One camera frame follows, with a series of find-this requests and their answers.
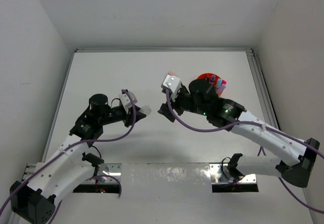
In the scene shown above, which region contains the orange round divided container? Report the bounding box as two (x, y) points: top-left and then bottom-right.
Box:
(197, 73), (220, 83)

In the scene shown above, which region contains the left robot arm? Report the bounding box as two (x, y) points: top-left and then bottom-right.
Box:
(7, 90), (151, 223)

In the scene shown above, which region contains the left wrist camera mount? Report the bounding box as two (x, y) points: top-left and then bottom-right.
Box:
(118, 90), (137, 111)

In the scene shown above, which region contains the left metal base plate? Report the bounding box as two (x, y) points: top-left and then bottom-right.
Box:
(84, 164), (122, 184)

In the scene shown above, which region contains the clear tape roll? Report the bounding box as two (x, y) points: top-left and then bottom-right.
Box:
(139, 105), (151, 116)

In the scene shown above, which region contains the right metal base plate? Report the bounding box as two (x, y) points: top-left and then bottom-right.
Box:
(209, 162), (257, 185)

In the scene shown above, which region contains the metal base plate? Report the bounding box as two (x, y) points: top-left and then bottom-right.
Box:
(84, 164), (122, 184)
(209, 162), (257, 185)

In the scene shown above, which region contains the small blue-capped clear bottle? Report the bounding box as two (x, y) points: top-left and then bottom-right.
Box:
(209, 74), (216, 84)

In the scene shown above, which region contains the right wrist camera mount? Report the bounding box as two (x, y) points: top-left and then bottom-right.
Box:
(161, 74), (182, 101)

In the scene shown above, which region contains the light blue marker cap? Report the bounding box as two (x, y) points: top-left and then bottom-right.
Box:
(216, 78), (222, 88)

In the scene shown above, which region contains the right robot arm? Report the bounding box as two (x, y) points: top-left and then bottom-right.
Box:
(158, 74), (320, 188)

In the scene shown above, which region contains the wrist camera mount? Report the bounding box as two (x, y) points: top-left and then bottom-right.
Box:
(161, 74), (182, 101)
(118, 90), (137, 111)

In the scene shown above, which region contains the pink mini stapler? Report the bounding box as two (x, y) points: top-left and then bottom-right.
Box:
(168, 71), (177, 76)

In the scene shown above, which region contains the light pink highlighter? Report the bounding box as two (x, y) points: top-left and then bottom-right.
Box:
(216, 84), (226, 96)

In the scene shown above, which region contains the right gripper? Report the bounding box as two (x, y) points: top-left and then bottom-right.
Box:
(157, 86), (208, 121)

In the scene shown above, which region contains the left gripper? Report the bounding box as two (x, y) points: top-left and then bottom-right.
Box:
(98, 104), (145, 127)

